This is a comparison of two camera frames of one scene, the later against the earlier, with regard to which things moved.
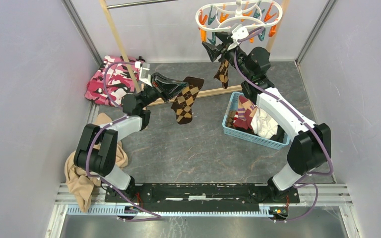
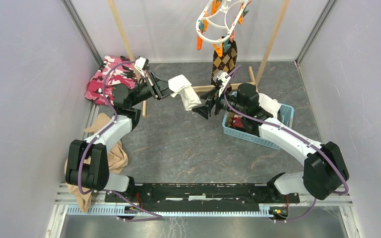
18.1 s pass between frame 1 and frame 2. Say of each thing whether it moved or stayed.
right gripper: moved
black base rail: stayed
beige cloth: stayed
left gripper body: stayed
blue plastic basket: stayed
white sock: moved
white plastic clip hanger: moved
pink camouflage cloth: stayed
